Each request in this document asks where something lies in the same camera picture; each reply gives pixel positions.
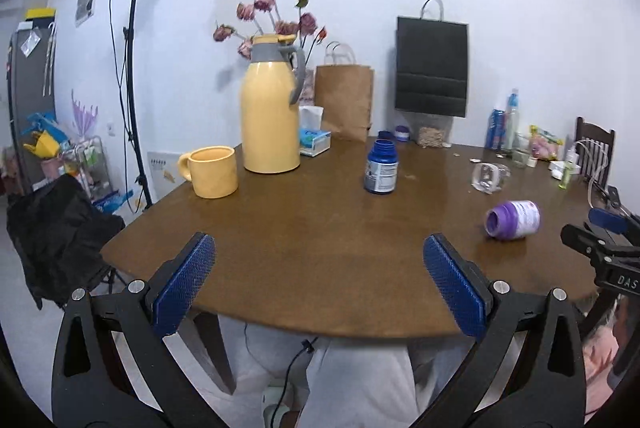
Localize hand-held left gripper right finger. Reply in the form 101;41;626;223
415;233;587;428

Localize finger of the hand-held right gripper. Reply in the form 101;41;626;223
560;224;640;267
588;185;640;235

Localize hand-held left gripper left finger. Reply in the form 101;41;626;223
51;232;221;428

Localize clear glass cup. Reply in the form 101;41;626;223
470;162;512;196

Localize person's right hand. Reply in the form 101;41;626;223
581;308;621;390

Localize white charger block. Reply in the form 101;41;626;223
549;160;582;180

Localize purple plastic bottle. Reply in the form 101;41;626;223
486;200;542;241

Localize dark wooden chair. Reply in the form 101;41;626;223
574;116;616;190

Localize pink snack packet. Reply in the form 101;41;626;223
529;125;565;160

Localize white printed board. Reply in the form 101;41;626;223
147;151;195;205

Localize small clear glass jar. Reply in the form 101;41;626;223
511;133;532;169

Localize yellow ceramic mug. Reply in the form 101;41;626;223
178;146;239;199

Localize blue pill bottle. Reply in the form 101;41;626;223
363;139;400;195

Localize clear spray bottle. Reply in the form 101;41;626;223
502;88;522;155

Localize person's white pants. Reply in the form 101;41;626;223
219;314;476;428

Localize black cloth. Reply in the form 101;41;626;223
6;173;126;312

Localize glass jar of nuts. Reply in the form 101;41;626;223
417;125;446;148

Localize metal storage rack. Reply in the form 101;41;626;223
64;135;110;201

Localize yellow thermos jug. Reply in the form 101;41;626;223
240;34;307;174

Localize blue tissue box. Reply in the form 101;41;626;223
299;106;332;157

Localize purple flower decoration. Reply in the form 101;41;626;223
70;89;99;140

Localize yellow and blue toy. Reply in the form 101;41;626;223
22;110;70;160

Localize black light stand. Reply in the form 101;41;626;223
121;0;157;213

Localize brown paper bag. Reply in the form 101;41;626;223
314;41;375;143

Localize black paper bag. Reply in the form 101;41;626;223
394;0;470;119

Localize grey refrigerator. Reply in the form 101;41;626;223
7;22;57;196

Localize dried pink flower bouquet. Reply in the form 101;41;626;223
213;0;327;61

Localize white cable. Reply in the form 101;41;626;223
574;139;613;210

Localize black cable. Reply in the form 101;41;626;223
244;324;321;428

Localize wall poster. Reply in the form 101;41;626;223
74;0;99;28

